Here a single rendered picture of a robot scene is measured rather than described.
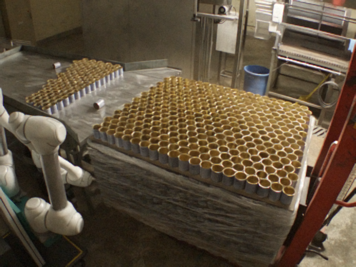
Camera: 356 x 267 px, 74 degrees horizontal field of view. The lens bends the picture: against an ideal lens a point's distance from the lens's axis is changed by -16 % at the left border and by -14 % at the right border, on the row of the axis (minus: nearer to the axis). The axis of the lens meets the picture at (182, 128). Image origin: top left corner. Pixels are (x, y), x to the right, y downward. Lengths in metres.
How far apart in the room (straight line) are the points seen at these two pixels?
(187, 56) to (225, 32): 0.73
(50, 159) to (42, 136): 0.14
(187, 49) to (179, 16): 0.54
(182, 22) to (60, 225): 3.45
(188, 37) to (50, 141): 3.31
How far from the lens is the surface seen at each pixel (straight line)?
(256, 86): 4.58
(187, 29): 4.29
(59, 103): 2.43
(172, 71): 3.02
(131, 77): 2.91
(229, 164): 1.60
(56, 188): 1.55
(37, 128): 1.37
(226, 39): 4.40
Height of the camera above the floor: 2.21
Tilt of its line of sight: 34 degrees down
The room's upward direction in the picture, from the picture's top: 2 degrees clockwise
